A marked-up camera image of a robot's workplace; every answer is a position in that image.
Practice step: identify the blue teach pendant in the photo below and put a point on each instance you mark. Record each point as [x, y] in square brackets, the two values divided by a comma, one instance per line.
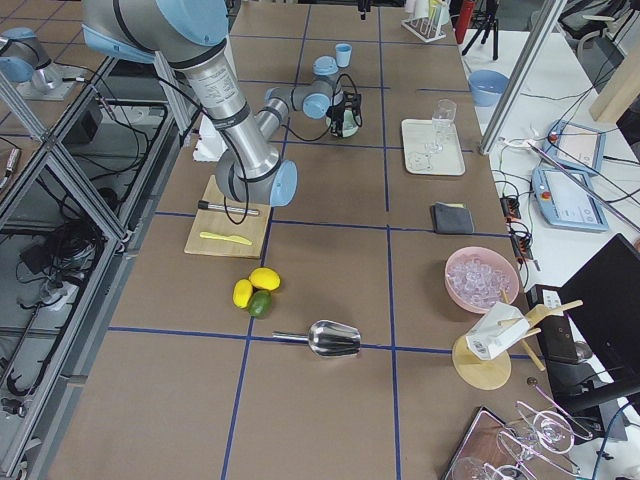
[575, 146]
[564, 201]

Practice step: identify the black monitor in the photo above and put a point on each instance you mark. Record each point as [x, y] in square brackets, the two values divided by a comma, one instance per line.
[608, 320]

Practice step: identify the green bowl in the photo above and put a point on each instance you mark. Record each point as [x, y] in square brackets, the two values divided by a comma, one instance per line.
[343, 126]

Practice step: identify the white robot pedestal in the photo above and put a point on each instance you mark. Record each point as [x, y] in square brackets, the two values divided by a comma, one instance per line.
[210, 145]

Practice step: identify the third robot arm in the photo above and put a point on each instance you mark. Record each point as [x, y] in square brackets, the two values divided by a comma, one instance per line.
[26, 63]

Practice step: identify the yellow lemon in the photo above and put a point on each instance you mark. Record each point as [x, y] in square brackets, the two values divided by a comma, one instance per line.
[242, 293]
[265, 278]

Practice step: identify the green lime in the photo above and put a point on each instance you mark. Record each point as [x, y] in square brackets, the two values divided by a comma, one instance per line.
[260, 303]

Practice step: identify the red cylinder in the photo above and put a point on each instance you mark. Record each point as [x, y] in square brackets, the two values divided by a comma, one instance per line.
[463, 20]

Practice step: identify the wooden cutting board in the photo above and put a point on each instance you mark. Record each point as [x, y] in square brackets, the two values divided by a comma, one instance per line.
[253, 229]

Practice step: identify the metal ice scoop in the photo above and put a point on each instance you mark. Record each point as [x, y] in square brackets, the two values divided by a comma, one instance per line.
[327, 338]

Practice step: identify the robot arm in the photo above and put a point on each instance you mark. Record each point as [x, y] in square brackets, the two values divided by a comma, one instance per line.
[192, 36]

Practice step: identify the black camera tripod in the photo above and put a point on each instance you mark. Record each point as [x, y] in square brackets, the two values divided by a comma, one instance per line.
[487, 25]

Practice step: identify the metal muddler rod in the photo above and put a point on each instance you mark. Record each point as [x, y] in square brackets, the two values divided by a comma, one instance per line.
[210, 206]

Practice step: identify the pink bowl with ice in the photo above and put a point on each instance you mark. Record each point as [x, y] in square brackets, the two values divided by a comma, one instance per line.
[477, 277]

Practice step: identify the white wire cup rack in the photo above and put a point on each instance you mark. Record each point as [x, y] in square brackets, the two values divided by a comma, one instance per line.
[426, 19]

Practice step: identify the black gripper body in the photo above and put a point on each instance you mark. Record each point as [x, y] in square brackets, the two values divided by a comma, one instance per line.
[339, 121]

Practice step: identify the long reacher grabber stick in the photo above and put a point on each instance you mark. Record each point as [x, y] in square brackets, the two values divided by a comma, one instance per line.
[529, 144]

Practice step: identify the aluminium frame post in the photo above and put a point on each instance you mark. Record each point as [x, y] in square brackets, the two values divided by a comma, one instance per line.
[543, 27]

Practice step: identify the cream bear tray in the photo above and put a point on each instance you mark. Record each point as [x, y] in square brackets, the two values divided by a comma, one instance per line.
[415, 135]

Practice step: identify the blue bowl with fork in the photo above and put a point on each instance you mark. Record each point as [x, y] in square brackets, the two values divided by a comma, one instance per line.
[487, 87]

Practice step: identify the yellow plastic knife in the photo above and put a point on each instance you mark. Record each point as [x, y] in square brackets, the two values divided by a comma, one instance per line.
[227, 238]

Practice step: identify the wine glass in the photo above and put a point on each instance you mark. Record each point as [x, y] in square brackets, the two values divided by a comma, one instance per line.
[442, 120]

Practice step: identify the light blue cup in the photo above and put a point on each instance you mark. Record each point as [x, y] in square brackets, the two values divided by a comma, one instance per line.
[343, 53]

